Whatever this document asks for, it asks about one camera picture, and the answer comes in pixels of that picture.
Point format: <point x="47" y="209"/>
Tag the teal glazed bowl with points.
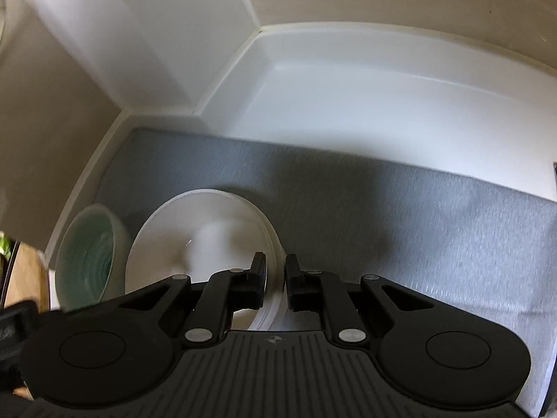
<point x="91" y="260"/>

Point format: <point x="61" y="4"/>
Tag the grey drying mat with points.
<point x="458" y="239"/>

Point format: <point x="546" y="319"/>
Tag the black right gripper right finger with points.
<point x="325" y="294"/>

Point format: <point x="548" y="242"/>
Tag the white plate stack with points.
<point x="205" y="231"/>

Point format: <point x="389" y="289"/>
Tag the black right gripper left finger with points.
<point x="225" y="293"/>

